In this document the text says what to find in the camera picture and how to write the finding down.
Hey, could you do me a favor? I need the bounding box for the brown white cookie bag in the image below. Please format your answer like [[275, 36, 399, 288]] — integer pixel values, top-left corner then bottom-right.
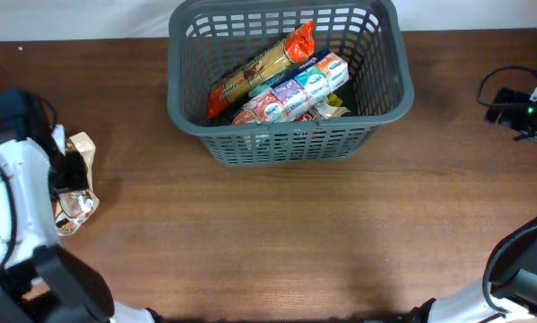
[[55, 132, 100, 236]]

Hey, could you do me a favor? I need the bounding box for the beige snack bag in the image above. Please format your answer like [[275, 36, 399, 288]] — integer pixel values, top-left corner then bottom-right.
[[313, 93, 352, 119]]

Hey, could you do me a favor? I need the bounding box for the green Nescafe coffee bag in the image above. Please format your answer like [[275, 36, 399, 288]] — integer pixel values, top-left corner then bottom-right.
[[296, 111, 318, 122]]

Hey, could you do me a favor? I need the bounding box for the Kleenex tissue multipack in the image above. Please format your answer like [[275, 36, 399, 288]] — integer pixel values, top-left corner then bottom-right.
[[230, 49, 350, 125]]

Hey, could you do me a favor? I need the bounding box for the orange spaghetti packet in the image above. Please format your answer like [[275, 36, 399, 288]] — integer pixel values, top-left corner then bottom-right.
[[208, 20, 316, 118]]

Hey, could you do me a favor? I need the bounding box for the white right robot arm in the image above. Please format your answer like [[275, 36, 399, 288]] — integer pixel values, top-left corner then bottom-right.
[[395, 65, 537, 323]]

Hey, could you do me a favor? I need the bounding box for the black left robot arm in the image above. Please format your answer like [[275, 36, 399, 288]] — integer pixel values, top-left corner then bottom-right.
[[0, 89, 164, 323]]

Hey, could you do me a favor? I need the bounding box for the grey plastic basket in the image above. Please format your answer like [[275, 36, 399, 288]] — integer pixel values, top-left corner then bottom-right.
[[167, 0, 414, 166]]

